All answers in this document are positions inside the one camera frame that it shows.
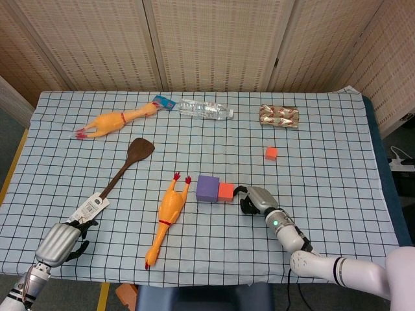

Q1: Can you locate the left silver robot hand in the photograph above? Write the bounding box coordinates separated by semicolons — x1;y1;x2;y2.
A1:
34;219;99;268

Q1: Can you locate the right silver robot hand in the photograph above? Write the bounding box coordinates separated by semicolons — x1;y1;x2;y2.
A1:
232;185;280;216

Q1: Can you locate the large orange foam cube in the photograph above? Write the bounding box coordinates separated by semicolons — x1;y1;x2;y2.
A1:
217;182;235;204

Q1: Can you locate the white paper spatula tag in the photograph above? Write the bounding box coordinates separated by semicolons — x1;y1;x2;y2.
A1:
65;191;109;226

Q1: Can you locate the large purple foam cube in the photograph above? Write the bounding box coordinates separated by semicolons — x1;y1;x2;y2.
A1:
196;175;221;204

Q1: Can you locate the blue checkered tablecloth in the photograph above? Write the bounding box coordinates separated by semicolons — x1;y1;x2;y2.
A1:
0;84;406;288

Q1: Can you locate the gold foil snack packet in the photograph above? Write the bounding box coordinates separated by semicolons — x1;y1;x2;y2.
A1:
258;104;300;131

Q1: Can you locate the orange box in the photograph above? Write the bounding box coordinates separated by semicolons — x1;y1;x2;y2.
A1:
115;283;139;307

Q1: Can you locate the unwrapped yellow rubber chicken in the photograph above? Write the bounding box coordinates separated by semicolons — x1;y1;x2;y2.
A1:
144;172;193;270

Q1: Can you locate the clear plastic water bottle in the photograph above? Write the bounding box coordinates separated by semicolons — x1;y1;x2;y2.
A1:
178;98;235;121

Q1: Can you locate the blue padded stool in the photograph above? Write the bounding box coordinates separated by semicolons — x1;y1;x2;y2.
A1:
134;284;272;311

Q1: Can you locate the dark wooden spatula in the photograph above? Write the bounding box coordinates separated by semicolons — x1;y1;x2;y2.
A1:
97;137;156;200

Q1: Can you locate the blue padded table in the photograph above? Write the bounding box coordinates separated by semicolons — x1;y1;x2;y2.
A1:
361;95;415;250

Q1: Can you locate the bagged yellow rubber chicken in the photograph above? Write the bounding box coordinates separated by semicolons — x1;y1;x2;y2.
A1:
70;95;178;141

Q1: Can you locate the white power strip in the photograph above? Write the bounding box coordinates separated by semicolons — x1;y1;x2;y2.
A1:
388;145;415;171

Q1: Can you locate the beige woven folding screen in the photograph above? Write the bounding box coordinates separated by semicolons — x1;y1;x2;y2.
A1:
0;0;415;137

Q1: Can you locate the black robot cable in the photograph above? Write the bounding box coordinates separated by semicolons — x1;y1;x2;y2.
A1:
285;267;311;311

